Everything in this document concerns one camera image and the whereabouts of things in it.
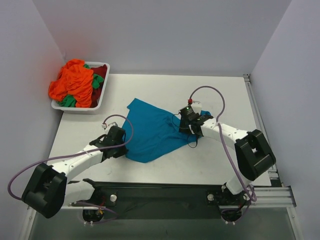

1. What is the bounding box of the white plastic basket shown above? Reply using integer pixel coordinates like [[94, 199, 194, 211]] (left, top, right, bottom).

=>
[[51, 60, 110, 115]]

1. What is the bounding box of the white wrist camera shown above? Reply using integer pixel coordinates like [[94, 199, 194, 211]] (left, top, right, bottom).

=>
[[101, 121, 118, 130], [188, 98, 202, 115]]

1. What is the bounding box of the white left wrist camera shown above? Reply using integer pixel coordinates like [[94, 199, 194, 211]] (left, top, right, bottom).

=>
[[101, 121, 118, 130]]

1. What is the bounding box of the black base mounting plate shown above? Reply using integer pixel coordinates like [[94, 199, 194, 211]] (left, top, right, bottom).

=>
[[74, 179, 249, 223]]

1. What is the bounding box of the blue t shirt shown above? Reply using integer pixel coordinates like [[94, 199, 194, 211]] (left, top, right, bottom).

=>
[[122, 98, 196, 163]]

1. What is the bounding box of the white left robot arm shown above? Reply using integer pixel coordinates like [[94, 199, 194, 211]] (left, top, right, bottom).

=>
[[21, 125, 128, 219]]

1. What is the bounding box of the orange t shirt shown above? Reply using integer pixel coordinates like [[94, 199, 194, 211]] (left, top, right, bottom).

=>
[[48, 59, 94, 108]]

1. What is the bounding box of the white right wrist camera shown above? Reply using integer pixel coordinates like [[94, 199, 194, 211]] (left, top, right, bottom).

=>
[[188, 98, 202, 115]]

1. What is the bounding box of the dark red t shirt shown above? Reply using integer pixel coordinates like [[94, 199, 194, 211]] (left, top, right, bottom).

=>
[[90, 64, 108, 108]]

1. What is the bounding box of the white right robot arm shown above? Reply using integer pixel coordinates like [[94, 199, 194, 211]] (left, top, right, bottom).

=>
[[179, 103, 276, 204]]

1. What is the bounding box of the aluminium frame rail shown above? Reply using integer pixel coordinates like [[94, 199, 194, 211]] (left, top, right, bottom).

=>
[[243, 74, 303, 240]]

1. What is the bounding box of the green t shirt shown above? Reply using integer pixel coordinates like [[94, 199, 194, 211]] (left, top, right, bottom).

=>
[[48, 59, 108, 108]]

